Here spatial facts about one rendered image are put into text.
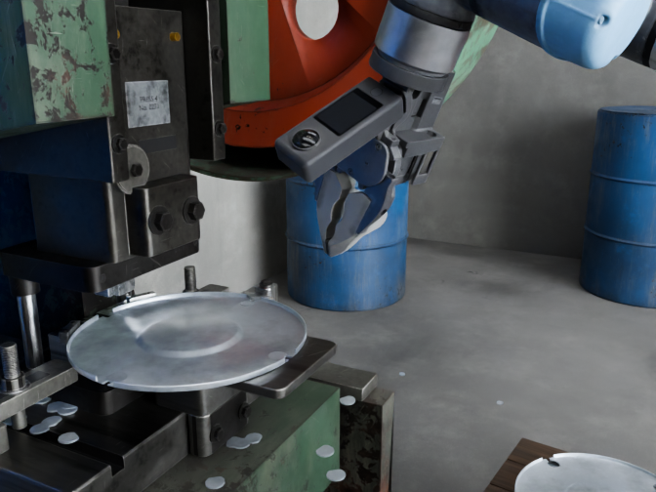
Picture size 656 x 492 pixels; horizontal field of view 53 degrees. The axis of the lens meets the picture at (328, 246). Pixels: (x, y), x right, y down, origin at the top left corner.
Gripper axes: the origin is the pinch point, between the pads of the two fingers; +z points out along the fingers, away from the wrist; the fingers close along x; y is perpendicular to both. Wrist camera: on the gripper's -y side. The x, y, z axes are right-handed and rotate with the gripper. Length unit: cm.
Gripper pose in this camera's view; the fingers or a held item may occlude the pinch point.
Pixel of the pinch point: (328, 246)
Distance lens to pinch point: 67.8
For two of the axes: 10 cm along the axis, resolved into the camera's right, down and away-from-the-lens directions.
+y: 6.8, -2.0, 7.0
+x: -6.7, -5.6, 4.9
